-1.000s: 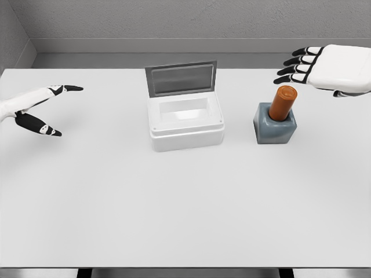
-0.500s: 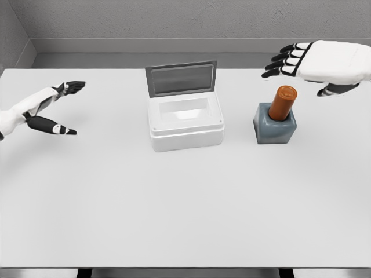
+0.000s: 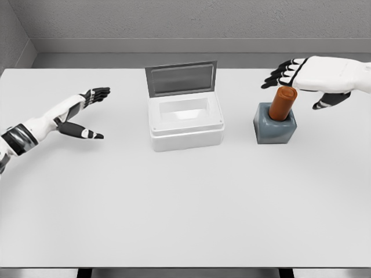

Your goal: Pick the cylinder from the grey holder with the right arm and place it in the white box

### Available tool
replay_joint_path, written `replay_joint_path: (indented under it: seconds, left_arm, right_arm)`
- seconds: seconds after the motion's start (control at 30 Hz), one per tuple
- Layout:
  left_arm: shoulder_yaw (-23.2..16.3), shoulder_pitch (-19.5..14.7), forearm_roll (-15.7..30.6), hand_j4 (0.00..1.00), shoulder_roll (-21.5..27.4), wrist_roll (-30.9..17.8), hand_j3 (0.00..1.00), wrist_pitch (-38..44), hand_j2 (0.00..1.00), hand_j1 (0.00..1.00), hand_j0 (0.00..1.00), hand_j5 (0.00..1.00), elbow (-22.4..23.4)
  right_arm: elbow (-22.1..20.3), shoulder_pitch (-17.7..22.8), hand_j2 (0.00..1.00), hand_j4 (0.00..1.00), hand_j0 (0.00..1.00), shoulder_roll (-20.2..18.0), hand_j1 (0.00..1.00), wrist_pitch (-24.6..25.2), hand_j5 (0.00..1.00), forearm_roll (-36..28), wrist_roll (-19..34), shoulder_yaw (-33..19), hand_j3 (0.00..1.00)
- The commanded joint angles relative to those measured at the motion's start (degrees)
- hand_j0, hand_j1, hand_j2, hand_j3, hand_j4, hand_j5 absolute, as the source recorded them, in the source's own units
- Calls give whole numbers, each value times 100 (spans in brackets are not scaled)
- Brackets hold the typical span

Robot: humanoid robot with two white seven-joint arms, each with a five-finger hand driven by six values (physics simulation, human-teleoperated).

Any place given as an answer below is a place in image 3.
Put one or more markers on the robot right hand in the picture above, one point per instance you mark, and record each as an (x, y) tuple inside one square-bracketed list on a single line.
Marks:
[(319, 76)]

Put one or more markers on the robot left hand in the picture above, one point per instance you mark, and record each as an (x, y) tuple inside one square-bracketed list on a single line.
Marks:
[(68, 111)]

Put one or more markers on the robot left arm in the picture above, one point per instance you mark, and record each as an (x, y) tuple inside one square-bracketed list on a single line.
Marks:
[(20, 136)]

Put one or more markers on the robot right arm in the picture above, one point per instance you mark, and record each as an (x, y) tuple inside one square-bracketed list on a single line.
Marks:
[(363, 76)]

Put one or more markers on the brown cylinder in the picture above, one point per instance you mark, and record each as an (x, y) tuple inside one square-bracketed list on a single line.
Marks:
[(282, 103)]

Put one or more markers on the grey-blue square holder block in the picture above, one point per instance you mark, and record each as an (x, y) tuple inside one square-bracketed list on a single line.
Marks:
[(274, 130)]

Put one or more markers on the white box with grey lid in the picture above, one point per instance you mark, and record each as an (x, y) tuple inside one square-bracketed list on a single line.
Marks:
[(185, 116)]

